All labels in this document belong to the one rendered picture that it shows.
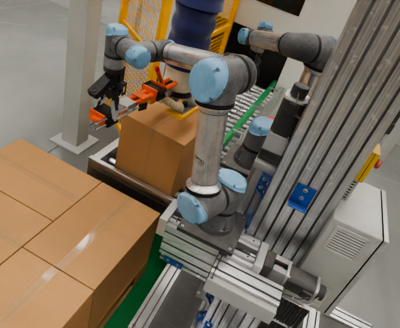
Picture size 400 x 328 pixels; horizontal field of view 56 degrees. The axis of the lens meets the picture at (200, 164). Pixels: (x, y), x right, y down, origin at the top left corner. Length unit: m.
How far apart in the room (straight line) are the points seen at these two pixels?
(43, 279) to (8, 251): 0.22
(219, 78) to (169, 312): 1.46
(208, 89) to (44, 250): 1.19
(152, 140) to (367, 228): 1.17
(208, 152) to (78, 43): 2.01
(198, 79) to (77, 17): 1.96
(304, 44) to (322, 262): 0.85
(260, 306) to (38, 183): 1.37
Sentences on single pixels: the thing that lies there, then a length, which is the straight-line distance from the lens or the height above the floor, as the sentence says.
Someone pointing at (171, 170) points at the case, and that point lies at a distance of 2.08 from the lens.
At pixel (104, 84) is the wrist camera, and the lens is 1.44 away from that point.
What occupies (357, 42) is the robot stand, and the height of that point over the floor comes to 1.79.
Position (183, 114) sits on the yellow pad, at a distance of 1.91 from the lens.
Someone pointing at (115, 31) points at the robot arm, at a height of 1.56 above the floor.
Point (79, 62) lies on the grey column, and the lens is 3.01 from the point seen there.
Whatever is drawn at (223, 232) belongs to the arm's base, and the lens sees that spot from 1.40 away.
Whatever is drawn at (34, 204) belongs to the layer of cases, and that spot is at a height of 0.54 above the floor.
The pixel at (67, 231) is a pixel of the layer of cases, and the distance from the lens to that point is 1.97.
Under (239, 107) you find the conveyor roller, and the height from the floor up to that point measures 0.55.
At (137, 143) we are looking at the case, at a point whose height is 0.81.
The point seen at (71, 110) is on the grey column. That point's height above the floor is 0.35.
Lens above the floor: 2.02
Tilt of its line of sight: 35 degrees down
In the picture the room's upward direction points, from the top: 18 degrees clockwise
